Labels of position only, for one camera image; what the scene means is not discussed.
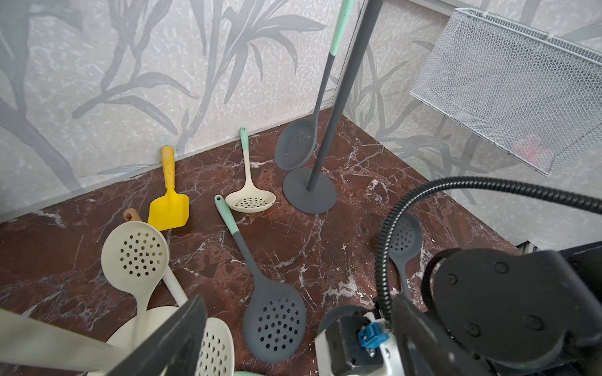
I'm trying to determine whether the grey skimmer centre upright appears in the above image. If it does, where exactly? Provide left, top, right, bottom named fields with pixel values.
left=214, top=194, right=307, bottom=363

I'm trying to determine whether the cream skimmer leaning on rack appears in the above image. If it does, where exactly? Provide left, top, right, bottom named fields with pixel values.
left=101, top=221, right=169, bottom=350

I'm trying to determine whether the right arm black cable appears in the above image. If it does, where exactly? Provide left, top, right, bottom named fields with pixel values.
left=375, top=175, right=602, bottom=325

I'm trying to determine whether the grey skimmer green handle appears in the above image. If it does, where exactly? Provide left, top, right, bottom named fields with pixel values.
left=274, top=0, right=354, bottom=171

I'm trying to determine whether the cream utensil rack stand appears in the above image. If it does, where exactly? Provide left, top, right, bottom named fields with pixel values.
left=108, top=264, right=235, bottom=375

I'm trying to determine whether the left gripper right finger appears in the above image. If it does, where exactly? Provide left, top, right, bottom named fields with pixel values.
left=108, top=295, right=208, bottom=375

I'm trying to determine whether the yellow toy shovel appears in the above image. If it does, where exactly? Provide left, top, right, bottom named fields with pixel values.
left=148, top=146, right=190, bottom=231

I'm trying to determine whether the grey skimmer near right arm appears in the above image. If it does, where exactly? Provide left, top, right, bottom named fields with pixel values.
left=389, top=213, right=423, bottom=300

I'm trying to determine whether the white wire mesh basket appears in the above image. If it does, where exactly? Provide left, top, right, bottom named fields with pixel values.
left=410, top=8, right=601, bottom=175

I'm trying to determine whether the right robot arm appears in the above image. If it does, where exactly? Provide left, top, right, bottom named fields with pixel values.
left=393, top=243, right=601, bottom=375

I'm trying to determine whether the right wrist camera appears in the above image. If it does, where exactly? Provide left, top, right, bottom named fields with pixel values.
left=314, top=305, right=405, bottom=375

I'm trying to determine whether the dark grey utensil rack stand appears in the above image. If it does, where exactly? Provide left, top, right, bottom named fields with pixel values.
left=283, top=0, right=383, bottom=215

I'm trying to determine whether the small cream skimmer green handle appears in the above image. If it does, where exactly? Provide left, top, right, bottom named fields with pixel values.
left=225, top=127, right=276, bottom=213

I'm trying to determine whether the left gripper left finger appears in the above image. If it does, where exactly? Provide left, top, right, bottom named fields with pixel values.
left=1, top=310, right=129, bottom=372

